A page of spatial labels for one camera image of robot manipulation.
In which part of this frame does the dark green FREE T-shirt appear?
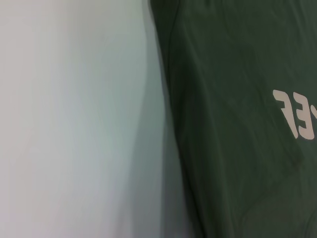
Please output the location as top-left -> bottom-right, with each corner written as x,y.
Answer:
148,0 -> 317,238

